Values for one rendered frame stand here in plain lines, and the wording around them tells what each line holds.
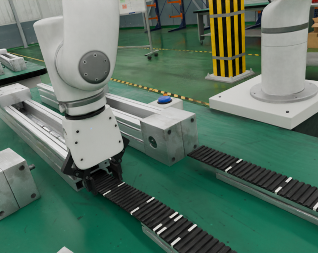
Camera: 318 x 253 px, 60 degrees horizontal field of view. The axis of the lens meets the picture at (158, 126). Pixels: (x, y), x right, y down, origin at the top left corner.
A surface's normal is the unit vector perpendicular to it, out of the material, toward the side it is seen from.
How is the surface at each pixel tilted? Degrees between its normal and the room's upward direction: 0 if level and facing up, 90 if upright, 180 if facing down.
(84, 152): 89
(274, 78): 91
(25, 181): 90
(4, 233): 0
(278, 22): 90
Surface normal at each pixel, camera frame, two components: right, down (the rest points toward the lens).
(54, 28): 0.09, 0.40
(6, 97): 0.64, 0.23
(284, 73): -0.32, 0.45
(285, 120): -0.79, 0.36
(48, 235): -0.15, -0.90
